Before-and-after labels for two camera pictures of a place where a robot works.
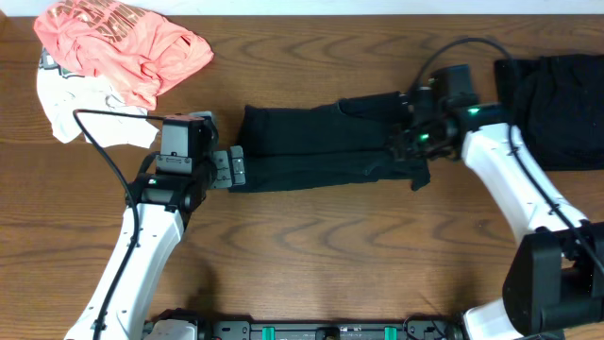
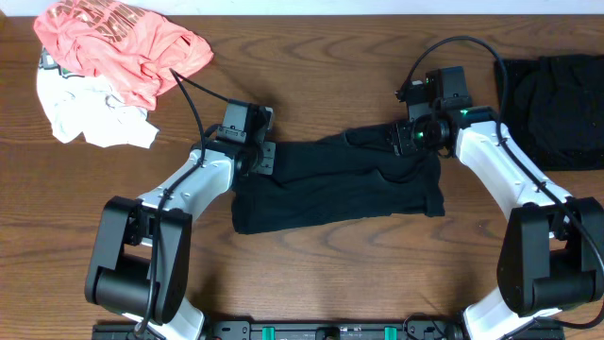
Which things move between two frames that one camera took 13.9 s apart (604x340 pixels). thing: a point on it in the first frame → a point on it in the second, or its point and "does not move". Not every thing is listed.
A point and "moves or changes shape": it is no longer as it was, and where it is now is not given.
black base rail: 407,329 does not move
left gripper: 225,178 → 266,166
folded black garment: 557,104 does not move
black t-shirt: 350,142 moves or changes shape
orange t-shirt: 137,52 does not move
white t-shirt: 61,93 does not move
